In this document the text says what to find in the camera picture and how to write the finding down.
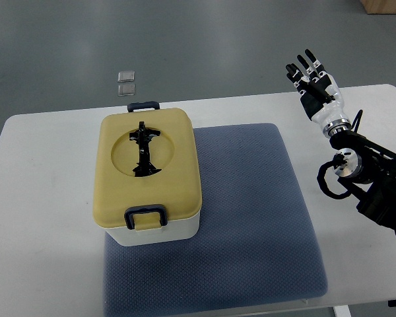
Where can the wooden box corner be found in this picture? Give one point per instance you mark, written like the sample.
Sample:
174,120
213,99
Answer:
382,7

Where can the blue grey fabric mat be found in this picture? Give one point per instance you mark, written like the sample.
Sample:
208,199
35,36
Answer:
255,244

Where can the front dark blue latch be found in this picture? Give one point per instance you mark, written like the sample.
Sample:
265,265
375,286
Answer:
146,217

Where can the dark blue latch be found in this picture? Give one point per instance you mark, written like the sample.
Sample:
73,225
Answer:
143,105
146,217

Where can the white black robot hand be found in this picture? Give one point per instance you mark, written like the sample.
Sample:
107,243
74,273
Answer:
320,95

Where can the yellow storage box lid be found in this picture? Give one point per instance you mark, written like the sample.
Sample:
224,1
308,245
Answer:
146,158

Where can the rear dark blue latch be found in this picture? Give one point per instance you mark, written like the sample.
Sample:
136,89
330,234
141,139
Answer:
143,105

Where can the upper silver floor plate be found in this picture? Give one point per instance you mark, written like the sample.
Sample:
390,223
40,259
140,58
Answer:
126,76

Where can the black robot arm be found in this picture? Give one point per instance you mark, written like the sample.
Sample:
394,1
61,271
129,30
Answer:
368,172

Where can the white storage box base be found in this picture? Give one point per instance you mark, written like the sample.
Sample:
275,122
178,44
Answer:
174,230

